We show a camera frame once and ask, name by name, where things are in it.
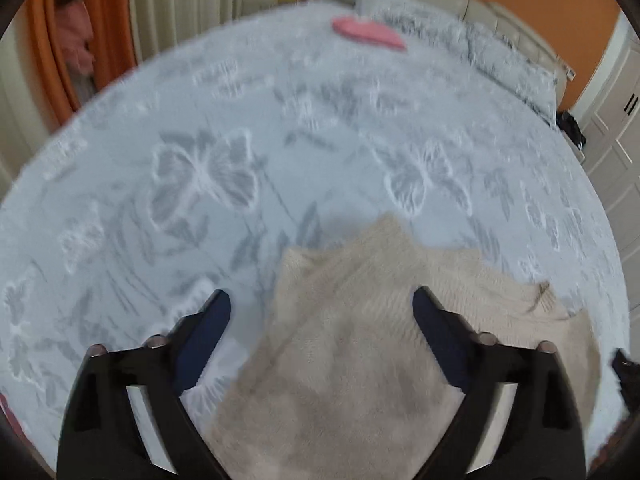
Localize orange curtain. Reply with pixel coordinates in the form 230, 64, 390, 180
25, 0, 138, 126

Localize pink cushion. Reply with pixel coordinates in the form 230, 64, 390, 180
332, 16, 407, 52

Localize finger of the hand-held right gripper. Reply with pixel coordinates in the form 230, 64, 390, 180
611, 349, 640, 411

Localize butterfly print bed cover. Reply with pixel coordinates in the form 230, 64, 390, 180
0, 0, 632, 480

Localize black bag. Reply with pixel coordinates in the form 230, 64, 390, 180
556, 110, 587, 151

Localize cream pleated curtain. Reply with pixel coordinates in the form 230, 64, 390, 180
127, 0, 281, 67
0, 22, 57, 198

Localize cream sweater with black hearts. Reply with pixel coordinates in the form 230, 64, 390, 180
200, 212, 603, 480

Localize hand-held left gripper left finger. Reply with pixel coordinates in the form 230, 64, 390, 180
56, 289, 232, 480

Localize pink hanging clothes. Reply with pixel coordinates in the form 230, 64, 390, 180
56, 0, 96, 75

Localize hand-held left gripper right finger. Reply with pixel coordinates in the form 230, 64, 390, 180
412, 286, 587, 480

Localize butterfly print pillows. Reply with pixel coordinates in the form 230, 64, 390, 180
315, 0, 576, 83

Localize white wardrobe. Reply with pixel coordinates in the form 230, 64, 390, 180
570, 10, 640, 263

